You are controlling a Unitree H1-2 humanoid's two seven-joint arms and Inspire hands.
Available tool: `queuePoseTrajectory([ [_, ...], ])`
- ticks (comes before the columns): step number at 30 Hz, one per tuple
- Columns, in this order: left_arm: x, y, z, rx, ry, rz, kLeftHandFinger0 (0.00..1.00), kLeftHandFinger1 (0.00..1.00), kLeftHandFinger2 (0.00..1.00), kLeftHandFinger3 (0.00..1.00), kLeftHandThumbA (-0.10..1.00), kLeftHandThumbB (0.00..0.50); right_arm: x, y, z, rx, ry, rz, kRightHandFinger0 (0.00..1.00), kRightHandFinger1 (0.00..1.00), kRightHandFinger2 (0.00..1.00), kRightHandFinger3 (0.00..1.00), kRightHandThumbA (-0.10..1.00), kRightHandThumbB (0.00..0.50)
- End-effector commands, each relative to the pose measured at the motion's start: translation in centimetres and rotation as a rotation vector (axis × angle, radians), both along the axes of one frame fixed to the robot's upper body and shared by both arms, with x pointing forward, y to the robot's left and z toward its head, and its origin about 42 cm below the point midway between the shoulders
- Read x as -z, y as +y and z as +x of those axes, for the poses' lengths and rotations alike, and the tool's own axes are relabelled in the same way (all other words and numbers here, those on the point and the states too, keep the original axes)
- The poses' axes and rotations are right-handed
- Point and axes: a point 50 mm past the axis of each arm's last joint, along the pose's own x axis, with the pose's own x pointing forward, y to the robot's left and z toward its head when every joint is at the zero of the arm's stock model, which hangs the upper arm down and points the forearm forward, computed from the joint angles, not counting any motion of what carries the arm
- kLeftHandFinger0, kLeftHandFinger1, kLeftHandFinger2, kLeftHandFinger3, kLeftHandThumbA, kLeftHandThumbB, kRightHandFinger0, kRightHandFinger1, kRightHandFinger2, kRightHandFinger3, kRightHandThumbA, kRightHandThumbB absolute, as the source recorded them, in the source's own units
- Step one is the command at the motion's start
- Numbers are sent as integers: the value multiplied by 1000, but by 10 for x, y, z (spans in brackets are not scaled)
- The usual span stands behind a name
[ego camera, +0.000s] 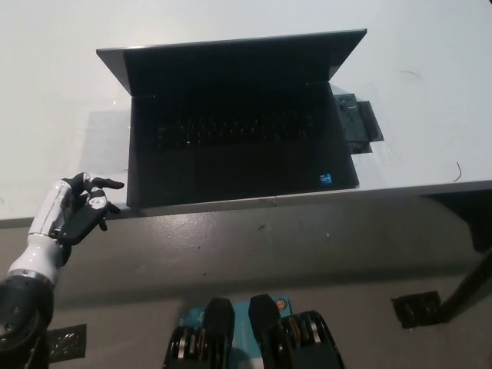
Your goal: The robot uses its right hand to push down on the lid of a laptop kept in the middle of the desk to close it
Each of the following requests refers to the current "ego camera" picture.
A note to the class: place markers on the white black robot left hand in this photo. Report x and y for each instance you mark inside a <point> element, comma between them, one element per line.
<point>73,219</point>

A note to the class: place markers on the dark grey laptop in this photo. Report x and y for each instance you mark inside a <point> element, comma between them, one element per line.
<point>238,169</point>

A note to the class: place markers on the black floor outlet plate left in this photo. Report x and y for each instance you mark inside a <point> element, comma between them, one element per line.
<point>67,342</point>

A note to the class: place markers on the black floor outlet plate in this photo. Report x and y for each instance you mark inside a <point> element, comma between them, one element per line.
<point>67,342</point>
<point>417,309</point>

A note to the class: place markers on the wrinkled black tape patch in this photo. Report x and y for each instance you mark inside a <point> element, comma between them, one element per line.
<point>350,123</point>

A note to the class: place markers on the black floor outlet plate right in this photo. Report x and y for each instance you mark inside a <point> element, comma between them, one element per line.
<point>417,309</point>

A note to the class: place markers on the dark table frame beam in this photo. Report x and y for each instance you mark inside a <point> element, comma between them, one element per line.
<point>469,215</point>

